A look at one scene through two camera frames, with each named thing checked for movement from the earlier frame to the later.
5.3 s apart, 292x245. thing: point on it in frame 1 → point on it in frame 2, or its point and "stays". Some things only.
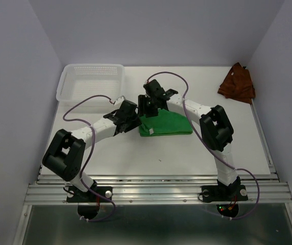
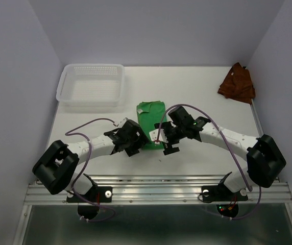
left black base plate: (74, 195) stays
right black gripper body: (153, 98) → (173, 134)
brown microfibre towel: (238, 84) stays
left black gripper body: (132, 122) → (135, 143)
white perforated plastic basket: (79, 81) stays
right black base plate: (218, 193) stays
